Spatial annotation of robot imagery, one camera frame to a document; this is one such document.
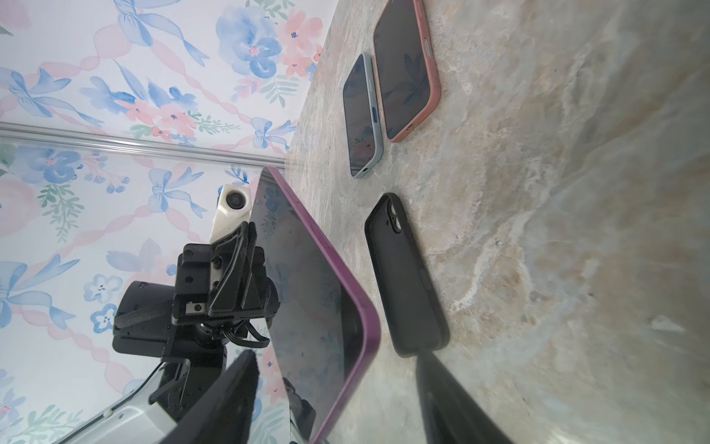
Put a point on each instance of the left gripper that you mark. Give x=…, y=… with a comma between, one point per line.
x=221, y=290

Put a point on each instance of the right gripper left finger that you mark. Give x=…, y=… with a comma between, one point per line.
x=223, y=414

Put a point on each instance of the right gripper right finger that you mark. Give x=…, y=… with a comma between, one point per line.
x=450, y=414

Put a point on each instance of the black phone case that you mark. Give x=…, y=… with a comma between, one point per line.
x=416, y=321

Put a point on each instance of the black phone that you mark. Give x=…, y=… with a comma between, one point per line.
x=401, y=67
x=323, y=327
x=359, y=116

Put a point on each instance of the light blue phone case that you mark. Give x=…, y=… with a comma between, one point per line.
x=363, y=116

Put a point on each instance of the pink phone case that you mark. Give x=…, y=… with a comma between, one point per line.
x=435, y=84

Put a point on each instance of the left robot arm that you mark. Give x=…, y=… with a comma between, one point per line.
x=153, y=410

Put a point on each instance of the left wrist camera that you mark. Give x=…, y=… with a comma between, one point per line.
x=233, y=207

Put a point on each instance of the left corner aluminium post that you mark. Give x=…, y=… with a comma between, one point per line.
x=74, y=139

